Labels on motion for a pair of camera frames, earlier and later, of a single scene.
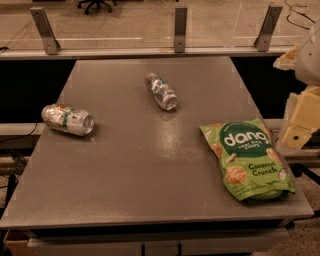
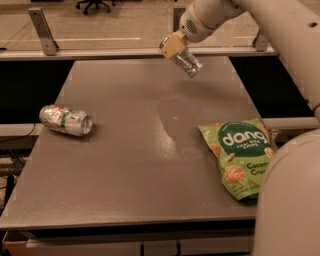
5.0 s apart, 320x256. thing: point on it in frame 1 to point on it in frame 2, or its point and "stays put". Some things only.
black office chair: [98, 2] stays put
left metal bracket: [49, 39] stays put
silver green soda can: [68, 118] stays put
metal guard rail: [148, 52] stays put
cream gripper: [310, 60] to [196, 26]
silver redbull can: [161, 91] to [185, 59]
